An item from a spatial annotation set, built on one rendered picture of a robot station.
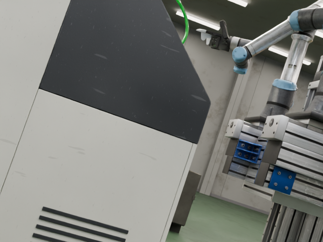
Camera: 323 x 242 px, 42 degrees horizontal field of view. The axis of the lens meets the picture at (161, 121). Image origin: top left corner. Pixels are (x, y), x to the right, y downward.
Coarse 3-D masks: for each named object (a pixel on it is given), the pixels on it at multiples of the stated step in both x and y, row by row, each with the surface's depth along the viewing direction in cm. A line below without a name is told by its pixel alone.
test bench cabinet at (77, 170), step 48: (48, 96) 138; (48, 144) 138; (96, 144) 142; (144, 144) 146; (192, 144) 151; (0, 192) 135; (48, 192) 138; (96, 192) 142; (144, 192) 147; (0, 240) 135; (48, 240) 138; (96, 240) 142; (144, 240) 147
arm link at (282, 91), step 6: (276, 84) 211; (282, 84) 209; (288, 84) 208; (294, 84) 210; (276, 90) 210; (282, 90) 208; (288, 90) 208; (294, 90) 210; (270, 96) 212; (276, 96) 209; (282, 96) 208; (288, 96) 208; (282, 102) 208; (288, 102) 209
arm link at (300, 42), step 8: (296, 32) 226; (304, 32) 224; (312, 32) 225; (296, 40) 226; (304, 40) 225; (312, 40) 227; (296, 48) 225; (304, 48) 225; (288, 56) 227; (296, 56) 224; (304, 56) 227; (288, 64) 225; (296, 64) 224; (288, 72) 224; (296, 72) 224; (288, 80) 223; (296, 80) 225; (296, 88) 224
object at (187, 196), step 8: (192, 176) 424; (200, 176) 427; (184, 184) 422; (192, 184) 424; (184, 192) 422; (192, 192) 424; (184, 200) 422; (192, 200) 424; (176, 208) 421; (184, 208) 422; (176, 216) 421; (184, 216) 422; (176, 224) 430; (184, 224) 422; (176, 232) 430
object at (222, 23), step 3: (222, 21) 240; (222, 24) 240; (225, 24) 241; (222, 27) 240; (225, 27) 240; (222, 30) 240; (225, 30) 239; (225, 33) 239; (225, 36) 239; (228, 36) 240
